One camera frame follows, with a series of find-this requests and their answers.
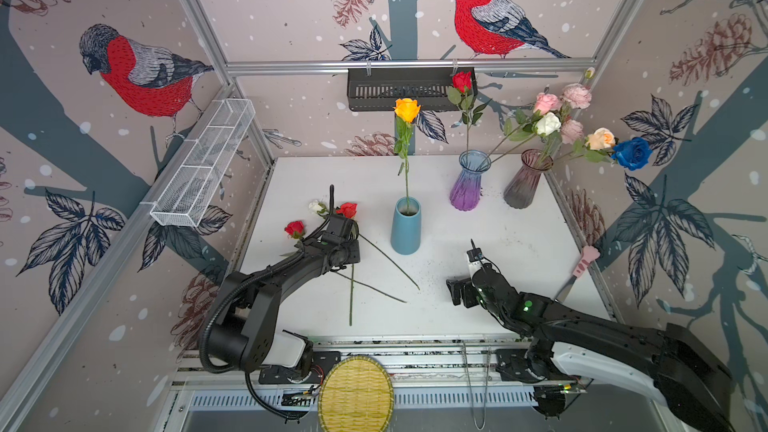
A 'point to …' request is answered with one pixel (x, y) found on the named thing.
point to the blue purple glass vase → (465, 191)
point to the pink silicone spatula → (589, 254)
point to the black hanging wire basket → (382, 91)
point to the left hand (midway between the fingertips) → (351, 251)
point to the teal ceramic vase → (406, 226)
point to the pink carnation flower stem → (571, 131)
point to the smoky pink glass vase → (521, 187)
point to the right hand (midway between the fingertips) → (458, 282)
